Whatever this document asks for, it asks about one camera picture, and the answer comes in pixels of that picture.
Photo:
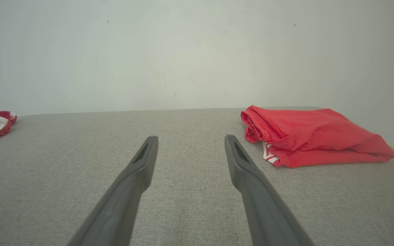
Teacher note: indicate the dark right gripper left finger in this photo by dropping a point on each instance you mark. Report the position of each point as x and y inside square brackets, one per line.
[121, 205]

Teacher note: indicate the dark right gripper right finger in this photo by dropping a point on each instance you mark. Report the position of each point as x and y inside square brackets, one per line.
[265, 212]

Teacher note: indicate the red number 23 basketball jersey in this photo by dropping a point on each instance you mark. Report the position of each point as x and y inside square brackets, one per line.
[320, 136]

